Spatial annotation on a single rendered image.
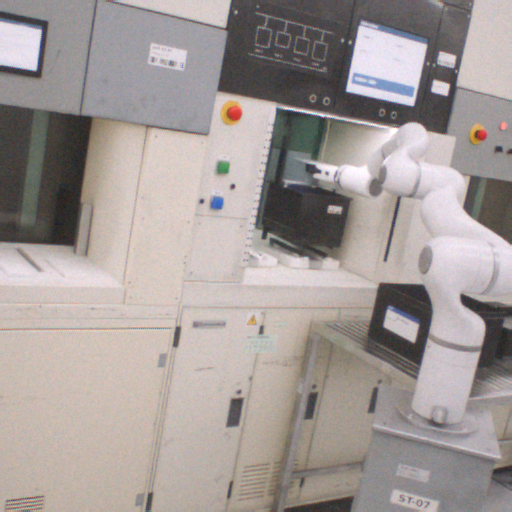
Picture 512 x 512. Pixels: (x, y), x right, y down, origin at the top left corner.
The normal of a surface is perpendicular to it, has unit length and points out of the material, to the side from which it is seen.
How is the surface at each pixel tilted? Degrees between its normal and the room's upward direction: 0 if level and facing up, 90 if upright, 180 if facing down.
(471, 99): 90
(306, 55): 90
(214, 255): 90
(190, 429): 90
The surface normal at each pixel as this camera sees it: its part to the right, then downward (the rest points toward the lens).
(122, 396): 0.52, 0.26
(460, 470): -0.22, 0.16
